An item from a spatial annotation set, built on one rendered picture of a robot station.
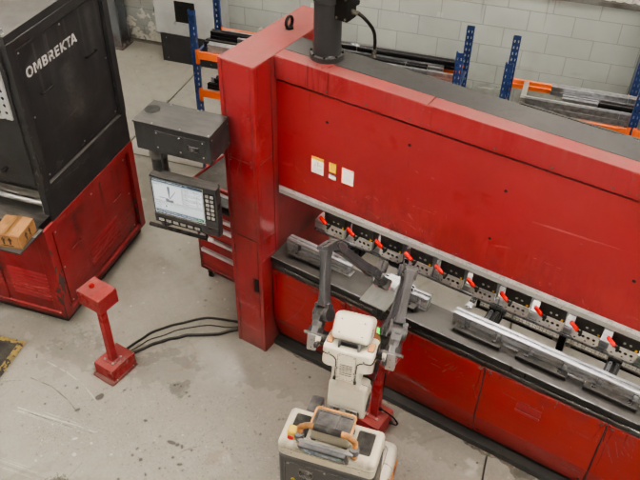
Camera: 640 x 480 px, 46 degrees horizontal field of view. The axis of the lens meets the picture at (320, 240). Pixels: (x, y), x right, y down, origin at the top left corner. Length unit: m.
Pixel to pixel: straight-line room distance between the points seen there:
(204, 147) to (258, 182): 0.46
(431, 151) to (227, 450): 2.38
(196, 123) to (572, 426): 2.77
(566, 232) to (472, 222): 0.51
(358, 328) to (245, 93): 1.44
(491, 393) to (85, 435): 2.65
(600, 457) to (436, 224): 1.66
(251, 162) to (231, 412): 1.77
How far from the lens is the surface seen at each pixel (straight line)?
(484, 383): 4.75
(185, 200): 4.61
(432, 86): 4.07
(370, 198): 4.42
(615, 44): 8.38
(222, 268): 5.98
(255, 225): 4.81
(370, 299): 4.60
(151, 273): 6.33
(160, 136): 4.45
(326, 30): 4.16
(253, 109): 4.31
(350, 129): 4.24
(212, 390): 5.44
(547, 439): 4.88
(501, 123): 3.83
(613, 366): 4.80
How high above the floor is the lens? 4.24
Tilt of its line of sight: 40 degrees down
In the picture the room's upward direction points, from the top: 1 degrees clockwise
